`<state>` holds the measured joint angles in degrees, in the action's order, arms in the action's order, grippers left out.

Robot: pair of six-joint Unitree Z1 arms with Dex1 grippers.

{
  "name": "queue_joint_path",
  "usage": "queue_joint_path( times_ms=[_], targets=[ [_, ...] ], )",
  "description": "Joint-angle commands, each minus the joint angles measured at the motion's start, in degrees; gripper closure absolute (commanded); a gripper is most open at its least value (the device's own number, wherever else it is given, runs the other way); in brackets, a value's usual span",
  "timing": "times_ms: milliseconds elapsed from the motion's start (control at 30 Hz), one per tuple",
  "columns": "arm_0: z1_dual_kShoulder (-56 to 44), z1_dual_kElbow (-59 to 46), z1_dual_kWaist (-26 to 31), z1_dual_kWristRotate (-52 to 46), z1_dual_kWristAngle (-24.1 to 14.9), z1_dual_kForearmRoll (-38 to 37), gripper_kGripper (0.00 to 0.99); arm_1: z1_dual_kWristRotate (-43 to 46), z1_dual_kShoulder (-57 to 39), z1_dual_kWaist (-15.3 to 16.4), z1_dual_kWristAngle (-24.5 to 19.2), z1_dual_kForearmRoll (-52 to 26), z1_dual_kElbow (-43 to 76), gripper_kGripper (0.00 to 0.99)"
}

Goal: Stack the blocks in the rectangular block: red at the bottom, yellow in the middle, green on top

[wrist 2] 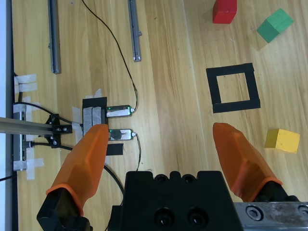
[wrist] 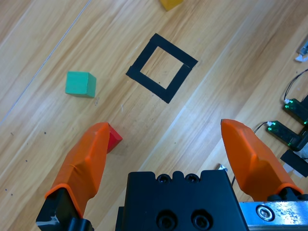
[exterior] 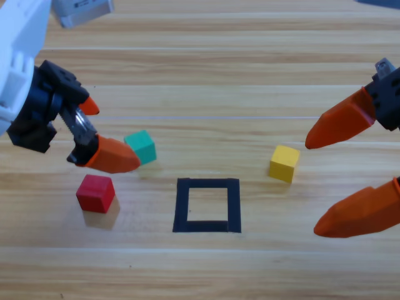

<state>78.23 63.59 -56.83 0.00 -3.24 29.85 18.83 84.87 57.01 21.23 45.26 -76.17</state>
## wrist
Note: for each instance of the grey metal bar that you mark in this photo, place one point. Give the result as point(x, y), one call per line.
point(305, 48)

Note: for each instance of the black tape piece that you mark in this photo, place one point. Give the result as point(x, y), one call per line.
point(292, 158)

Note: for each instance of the red wooden cube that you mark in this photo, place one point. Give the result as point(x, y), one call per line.
point(113, 140)

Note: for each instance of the green wooden cube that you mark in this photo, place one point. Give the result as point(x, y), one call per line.
point(78, 83)

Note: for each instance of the black grey USB hub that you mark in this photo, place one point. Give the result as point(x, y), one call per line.
point(303, 142)

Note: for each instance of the black USB dongle green LEDs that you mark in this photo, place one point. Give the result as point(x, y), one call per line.
point(294, 107)
point(281, 132)

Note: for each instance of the black tape square outline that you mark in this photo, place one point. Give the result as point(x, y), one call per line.
point(175, 52)

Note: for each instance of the yellow wooden cube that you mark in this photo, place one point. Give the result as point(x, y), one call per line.
point(169, 3)

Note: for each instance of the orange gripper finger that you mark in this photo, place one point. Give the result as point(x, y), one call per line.
point(252, 163)
point(81, 163)

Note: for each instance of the white masking tape piece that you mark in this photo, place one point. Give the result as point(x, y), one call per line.
point(292, 171)
point(300, 58)

